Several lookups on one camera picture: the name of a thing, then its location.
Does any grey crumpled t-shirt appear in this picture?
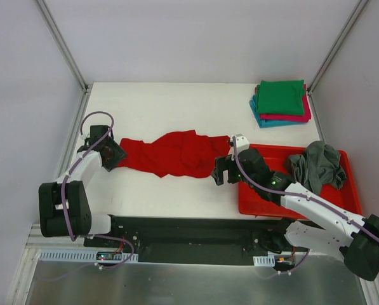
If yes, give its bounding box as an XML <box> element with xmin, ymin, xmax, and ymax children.
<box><xmin>284</xmin><ymin>140</ymin><xmax>347</xmax><ymax>195</ymax></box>

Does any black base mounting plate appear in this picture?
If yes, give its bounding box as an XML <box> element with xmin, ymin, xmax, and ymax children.
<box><xmin>84</xmin><ymin>217</ymin><xmax>293</xmax><ymax>266</ymax></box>

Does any aluminium frame post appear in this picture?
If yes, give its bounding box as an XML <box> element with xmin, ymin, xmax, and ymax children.
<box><xmin>308</xmin><ymin>0</ymin><xmax>371</xmax><ymax>95</ymax></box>
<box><xmin>33</xmin><ymin>0</ymin><xmax>89</xmax><ymax>93</ymax></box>

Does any right aluminium frame post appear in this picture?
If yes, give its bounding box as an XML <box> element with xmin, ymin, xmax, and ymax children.
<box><xmin>308</xmin><ymin>0</ymin><xmax>371</xmax><ymax>95</ymax></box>

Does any magenta folded t-shirt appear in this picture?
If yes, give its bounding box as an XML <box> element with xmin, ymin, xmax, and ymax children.
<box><xmin>255</xmin><ymin>84</ymin><xmax>311</xmax><ymax>123</ymax></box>

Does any right white cable duct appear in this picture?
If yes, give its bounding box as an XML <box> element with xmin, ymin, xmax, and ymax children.
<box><xmin>253</xmin><ymin>255</ymin><xmax>276</xmax><ymax>268</ymax></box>

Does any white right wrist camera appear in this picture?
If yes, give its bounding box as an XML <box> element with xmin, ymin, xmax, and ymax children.
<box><xmin>229</xmin><ymin>134</ymin><xmax>250</xmax><ymax>152</ymax></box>

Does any red plastic tray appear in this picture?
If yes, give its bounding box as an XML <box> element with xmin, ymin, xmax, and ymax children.
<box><xmin>237</xmin><ymin>144</ymin><xmax>362</xmax><ymax>220</ymax></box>

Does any left white cable duct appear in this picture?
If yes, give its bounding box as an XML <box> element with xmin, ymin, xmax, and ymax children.
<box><xmin>40</xmin><ymin>249</ymin><xmax>138</xmax><ymax>264</ymax></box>

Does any red t-shirt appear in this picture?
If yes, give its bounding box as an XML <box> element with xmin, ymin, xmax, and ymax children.
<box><xmin>118</xmin><ymin>130</ymin><xmax>230</xmax><ymax>179</ymax></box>

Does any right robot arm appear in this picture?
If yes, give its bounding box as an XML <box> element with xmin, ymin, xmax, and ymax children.
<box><xmin>211</xmin><ymin>148</ymin><xmax>379</xmax><ymax>281</ymax></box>

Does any white cable duct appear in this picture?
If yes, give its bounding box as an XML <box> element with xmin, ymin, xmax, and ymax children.
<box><xmin>40</xmin><ymin>249</ymin><xmax>138</xmax><ymax>264</ymax></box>
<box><xmin>253</xmin><ymin>255</ymin><xmax>276</xmax><ymax>268</ymax></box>

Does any left aluminium frame post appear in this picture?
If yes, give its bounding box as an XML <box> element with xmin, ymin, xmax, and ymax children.
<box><xmin>33</xmin><ymin>0</ymin><xmax>89</xmax><ymax>93</ymax></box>

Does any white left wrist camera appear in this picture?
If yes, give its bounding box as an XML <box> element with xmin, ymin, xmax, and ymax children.
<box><xmin>80</xmin><ymin>133</ymin><xmax>90</xmax><ymax>141</ymax></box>

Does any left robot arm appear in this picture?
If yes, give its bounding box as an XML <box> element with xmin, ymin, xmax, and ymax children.
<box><xmin>38</xmin><ymin>125</ymin><xmax>126</xmax><ymax>247</ymax></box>

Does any green folded t-shirt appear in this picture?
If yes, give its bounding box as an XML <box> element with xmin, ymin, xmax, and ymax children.
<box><xmin>257</xmin><ymin>79</ymin><xmax>305</xmax><ymax>116</ymax></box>

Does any teal folded t-shirt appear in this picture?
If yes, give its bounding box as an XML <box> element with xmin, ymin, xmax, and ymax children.
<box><xmin>249</xmin><ymin>95</ymin><xmax>302</xmax><ymax>128</ymax></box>

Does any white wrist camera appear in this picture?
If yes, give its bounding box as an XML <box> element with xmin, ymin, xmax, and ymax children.
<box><xmin>80</xmin><ymin>133</ymin><xmax>90</xmax><ymax>141</ymax></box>
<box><xmin>229</xmin><ymin>134</ymin><xmax>250</xmax><ymax>152</ymax></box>

